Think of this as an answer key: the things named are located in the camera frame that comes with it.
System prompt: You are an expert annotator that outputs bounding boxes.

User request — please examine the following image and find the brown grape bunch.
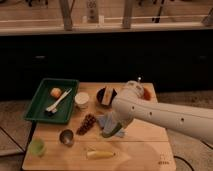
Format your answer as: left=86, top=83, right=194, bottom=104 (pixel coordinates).
left=76, top=114, right=96, bottom=135

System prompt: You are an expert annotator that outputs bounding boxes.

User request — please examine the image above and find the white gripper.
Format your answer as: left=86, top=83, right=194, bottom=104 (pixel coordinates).
left=105, top=111, right=130, bottom=128

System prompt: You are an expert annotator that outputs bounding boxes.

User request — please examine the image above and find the white cup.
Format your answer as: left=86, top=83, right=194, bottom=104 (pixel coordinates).
left=74, top=92, right=89, bottom=109

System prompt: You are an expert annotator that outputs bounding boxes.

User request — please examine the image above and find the yellow corn cob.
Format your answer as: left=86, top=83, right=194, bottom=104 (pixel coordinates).
left=86, top=150, right=114, bottom=159

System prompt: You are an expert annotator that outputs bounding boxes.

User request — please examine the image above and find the green pepper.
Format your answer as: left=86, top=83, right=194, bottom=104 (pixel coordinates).
left=101, top=123, right=122, bottom=138

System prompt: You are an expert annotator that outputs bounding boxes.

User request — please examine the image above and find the blue cloth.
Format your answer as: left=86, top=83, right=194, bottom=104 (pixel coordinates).
left=97, top=114, right=125, bottom=138

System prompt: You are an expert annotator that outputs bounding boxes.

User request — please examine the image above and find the yellow sponge block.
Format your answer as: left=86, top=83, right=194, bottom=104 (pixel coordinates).
left=102, top=86, right=114, bottom=105

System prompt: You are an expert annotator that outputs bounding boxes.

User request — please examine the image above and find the wooden board table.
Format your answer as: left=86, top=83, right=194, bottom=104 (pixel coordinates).
left=22, top=83, right=176, bottom=171

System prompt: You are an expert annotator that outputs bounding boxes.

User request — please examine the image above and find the dark bowl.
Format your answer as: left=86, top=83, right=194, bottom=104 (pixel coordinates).
left=96, top=86, right=117, bottom=106

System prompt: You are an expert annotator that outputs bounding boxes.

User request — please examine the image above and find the green plastic tray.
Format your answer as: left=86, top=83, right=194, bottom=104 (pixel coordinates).
left=24, top=78, right=79, bottom=124

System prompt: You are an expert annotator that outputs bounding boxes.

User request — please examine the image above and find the small metal cup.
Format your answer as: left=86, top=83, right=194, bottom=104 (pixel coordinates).
left=59, top=129, right=74, bottom=147

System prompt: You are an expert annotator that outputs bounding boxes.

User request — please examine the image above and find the light green cup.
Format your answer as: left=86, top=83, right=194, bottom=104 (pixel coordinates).
left=28, top=139, right=46, bottom=157

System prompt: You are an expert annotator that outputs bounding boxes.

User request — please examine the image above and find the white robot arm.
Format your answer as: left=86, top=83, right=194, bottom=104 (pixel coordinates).
left=102, top=80, right=213, bottom=144

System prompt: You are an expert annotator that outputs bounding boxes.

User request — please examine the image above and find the orange fruit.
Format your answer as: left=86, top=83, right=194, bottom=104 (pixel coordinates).
left=50, top=87, right=62, bottom=99

